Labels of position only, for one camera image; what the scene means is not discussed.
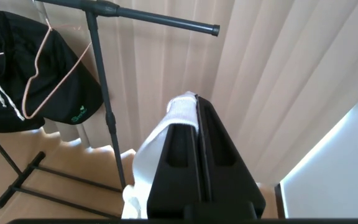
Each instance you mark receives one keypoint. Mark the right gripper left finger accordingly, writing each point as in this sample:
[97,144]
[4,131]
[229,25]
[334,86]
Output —
[172,186]

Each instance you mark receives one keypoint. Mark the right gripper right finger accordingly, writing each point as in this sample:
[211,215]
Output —
[235,186]

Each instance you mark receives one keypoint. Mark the white garment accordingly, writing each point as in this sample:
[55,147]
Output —
[148,155]

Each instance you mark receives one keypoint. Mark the black garment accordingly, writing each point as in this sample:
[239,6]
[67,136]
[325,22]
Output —
[61,93]

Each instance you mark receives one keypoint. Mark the black clothes rack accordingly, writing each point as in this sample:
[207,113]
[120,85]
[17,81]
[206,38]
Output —
[166,20]

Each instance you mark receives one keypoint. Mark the beige curtain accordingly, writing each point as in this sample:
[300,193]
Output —
[275,77]

